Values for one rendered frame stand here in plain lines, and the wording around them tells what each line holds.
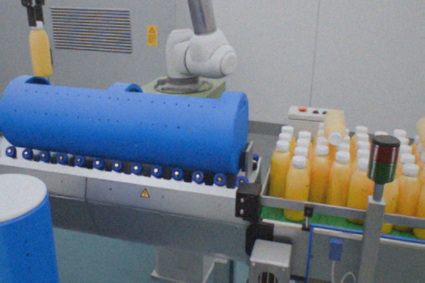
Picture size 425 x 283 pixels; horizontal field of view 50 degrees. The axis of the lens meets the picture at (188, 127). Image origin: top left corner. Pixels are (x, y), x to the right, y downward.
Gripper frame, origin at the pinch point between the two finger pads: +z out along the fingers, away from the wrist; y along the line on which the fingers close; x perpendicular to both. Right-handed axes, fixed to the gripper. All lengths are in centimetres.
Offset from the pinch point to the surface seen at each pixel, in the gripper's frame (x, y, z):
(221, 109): 72, 10, 25
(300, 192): 99, 20, 45
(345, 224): 113, 17, 55
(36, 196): 29, 50, 42
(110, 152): 33, 14, 43
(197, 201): 65, 14, 57
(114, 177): 34, 13, 54
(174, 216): 57, 15, 64
